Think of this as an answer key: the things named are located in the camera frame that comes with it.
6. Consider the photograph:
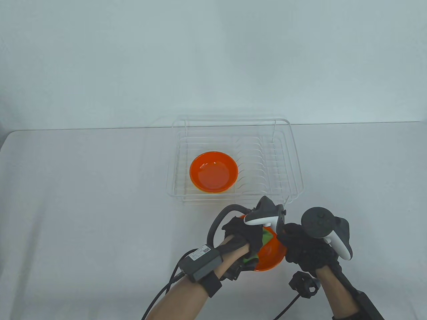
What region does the person's right forearm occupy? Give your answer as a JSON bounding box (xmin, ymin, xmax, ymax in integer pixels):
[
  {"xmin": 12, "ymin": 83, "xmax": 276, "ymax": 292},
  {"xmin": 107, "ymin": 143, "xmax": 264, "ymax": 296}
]
[{"xmin": 314, "ymin": 267, "xmax": 362, "ymax": 320}]

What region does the orange bowl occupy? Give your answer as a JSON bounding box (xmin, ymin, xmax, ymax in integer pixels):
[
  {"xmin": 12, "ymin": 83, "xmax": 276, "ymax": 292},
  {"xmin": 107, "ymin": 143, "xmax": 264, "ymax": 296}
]
[
  {"xmin": 239, "ymin": 215, "xmax": 287, "ymax": 271},
  {"xmin": 189, "ymin": 151, "xmax": 239, "ymax": 192}
]

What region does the yellow bowl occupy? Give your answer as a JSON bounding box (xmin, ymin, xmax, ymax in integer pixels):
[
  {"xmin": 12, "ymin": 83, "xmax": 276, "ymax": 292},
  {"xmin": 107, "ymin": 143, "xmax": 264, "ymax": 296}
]
[{"xmin": 197, "ymin": 185, "xmax": 234, "ymax": 194}]

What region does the grey and white controller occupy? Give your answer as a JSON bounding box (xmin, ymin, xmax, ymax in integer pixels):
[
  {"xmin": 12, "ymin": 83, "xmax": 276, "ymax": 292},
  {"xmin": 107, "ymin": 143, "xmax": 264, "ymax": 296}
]
[
  {"xmin": 244, "ymin": 196, "xmax": 287, "ymax": 234},
  {"xmin": 301, "ymin": 207, "xmax": 353, "ymax": 260}
]

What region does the person's right hand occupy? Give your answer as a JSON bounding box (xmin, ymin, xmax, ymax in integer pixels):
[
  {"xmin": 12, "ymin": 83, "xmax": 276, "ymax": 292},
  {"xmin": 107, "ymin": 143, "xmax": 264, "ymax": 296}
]
[{"xmin": 278, "ymin": 223, "xmax": 341, "ymax": 277}]

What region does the thick black glove cable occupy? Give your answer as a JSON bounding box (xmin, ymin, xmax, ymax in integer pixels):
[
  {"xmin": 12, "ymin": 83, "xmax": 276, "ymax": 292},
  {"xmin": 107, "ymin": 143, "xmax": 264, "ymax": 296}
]
[{"xmin": 207, "ymin": 204, "xmax": 251, "ymax": 247}]

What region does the white wire dish rack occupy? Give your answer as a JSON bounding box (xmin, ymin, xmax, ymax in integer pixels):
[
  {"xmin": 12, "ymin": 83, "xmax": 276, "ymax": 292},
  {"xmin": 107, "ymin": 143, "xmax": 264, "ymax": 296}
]
[{"xmin": 166, "ymin": 117, "xmax": 304, "ymax": 205}]

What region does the person's left hand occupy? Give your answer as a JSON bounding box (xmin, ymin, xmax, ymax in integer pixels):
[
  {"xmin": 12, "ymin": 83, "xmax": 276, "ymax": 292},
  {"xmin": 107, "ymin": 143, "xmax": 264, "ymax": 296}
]
[{"xmin": 222, "ymin": 217, "xmax": 264, "ymax": 262}]

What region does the grey wrist sensor box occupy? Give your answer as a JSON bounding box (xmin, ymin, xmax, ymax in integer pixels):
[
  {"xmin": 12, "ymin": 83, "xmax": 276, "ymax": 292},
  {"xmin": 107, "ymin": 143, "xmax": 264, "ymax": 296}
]
[
  {"xmin": 179, "ymin": 244, "xmax": 222, "ymax": 282},
  {"xmin": 340, "ymin": 267, "xmax": 384, "ymax": 320}
]

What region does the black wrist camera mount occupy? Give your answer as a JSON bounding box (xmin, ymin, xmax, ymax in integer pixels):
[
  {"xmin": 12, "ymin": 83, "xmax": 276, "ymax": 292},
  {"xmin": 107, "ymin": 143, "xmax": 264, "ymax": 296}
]
[
  {"xmin": 220, "ymin": 257, "xmax": 246, "ymax": 282},
  {"xmin": 289, "ymin": 271, "xmax": 321, "ymax": 298}
]

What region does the person's left forearm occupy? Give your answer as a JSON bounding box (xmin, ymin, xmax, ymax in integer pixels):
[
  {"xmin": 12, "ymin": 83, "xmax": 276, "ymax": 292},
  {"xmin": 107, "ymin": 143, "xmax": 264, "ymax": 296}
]
[{"xmin": 147, "ymin": 235, "xmax": 251, "ymax": 320}]

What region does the black wrist strap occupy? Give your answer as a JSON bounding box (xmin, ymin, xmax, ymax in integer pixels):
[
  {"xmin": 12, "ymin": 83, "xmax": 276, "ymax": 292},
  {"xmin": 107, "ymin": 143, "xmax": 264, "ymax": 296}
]
[{"xmin": 199, "ymin": 275, "xmax": 223, "ymax": 298}]

